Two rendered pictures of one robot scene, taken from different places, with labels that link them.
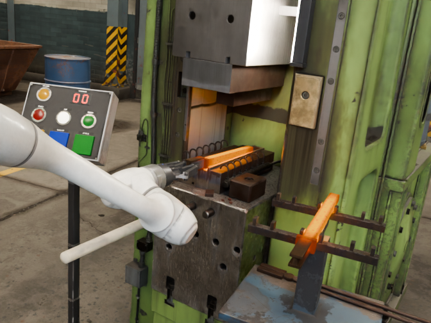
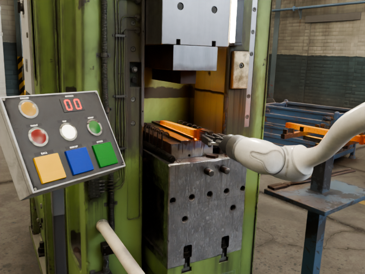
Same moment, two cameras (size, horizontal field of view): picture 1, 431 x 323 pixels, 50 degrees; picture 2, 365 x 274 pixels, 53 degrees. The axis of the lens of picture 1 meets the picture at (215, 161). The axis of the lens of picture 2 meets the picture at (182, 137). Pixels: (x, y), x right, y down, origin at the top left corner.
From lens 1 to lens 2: 1.63 m
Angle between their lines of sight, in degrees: 58
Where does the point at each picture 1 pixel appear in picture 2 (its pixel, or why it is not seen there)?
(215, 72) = (203, 55)
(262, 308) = (321, 200)
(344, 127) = (259, 83)
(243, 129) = not seen: hidden behind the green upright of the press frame
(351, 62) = (260, 40)
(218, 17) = (204, 8)
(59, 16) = not seen: outside the picture
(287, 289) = (300, 189)
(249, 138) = not seen: hidden behind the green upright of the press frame
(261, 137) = (147, 113)
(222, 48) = (209, 33)
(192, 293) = (208, 245)
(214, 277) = (226, 219)
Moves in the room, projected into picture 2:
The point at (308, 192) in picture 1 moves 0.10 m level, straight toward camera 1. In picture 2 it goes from (244, 133) to (262, 137)
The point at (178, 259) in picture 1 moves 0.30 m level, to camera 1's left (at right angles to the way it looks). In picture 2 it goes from (194, 225) to (153, 257)
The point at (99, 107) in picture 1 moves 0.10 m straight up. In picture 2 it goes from (95, 110) to (94, 79)
